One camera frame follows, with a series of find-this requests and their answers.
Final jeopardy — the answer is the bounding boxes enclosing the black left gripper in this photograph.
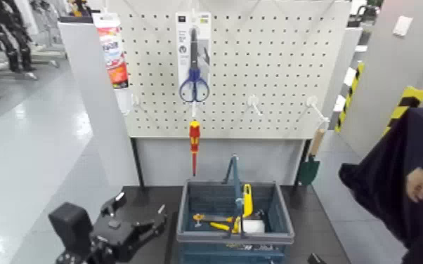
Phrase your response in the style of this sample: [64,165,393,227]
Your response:
[93,191,167,263]

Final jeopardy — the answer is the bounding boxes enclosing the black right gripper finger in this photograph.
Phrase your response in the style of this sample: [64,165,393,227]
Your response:
[307,252,327,264]

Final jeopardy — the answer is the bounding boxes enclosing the red white glue tube package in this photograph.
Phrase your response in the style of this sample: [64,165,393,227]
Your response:
[92,13,134,115]

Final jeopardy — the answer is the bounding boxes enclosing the teal folding crate grey rim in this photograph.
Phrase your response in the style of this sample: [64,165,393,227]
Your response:
[176,154,296,264]

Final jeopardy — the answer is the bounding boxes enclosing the person's bare hand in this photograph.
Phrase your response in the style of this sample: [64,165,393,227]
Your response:
[405,167,423,204]

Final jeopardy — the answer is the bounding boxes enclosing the black pegboard stand leg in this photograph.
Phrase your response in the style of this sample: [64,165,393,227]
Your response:
[293,139,313,192]
[130,138,147,190]

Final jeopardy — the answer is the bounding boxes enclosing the low grey backing panel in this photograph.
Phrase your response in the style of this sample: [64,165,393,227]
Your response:
[136,138,306,187]

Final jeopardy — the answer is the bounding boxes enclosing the yellow grey hand tool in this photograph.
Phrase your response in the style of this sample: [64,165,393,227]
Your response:
[192,213,235,224]

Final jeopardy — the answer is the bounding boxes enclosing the small white box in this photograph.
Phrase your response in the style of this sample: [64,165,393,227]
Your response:
[241,219,266,234]

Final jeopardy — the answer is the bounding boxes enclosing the tall grey partition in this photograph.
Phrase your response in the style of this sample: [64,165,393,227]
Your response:
[57,21,141,187]

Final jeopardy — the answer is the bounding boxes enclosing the red yellow screwdriver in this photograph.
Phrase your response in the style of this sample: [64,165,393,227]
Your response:
[189,119,201,177]

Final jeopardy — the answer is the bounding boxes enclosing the person in navy clothing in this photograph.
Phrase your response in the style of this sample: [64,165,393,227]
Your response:
[338,107,423,264]

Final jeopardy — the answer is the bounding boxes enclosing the white paper label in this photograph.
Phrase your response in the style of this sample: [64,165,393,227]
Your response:
[343,67,357,88]
[333,94,347,113]

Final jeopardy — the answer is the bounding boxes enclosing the narrow yellow black hazard strip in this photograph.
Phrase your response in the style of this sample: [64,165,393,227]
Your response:
[334,62,365,133]

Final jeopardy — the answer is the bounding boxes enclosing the blue scissors on card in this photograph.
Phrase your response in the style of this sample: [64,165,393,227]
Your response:
[175,11,212,104]

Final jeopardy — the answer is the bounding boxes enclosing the wide yellow black hazard strip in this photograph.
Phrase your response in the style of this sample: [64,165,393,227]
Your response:
[382,86,423,137]

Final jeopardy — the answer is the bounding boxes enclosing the beige pegboard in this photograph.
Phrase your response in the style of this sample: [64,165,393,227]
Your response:
[108,0,352,140]

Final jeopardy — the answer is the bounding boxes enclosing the yellow black background object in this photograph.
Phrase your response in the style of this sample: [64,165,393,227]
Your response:
[67,0,91,18]

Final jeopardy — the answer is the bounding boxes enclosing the black humanoid robot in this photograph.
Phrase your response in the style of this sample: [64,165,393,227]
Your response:
[0,0,39,73]

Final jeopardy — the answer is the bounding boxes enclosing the black background chair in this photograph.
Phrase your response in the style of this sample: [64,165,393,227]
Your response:
[347,0,384,29]

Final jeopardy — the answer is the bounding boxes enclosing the yellow handled pliers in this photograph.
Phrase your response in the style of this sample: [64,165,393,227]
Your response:
[209,216,242,235]

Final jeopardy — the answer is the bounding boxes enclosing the green trowel wooden handle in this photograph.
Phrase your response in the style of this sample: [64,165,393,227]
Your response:
[296,126,327,187]

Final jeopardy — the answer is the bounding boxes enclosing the white wall switch plate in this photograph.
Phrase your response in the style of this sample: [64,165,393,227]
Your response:
[393,15,414,38]

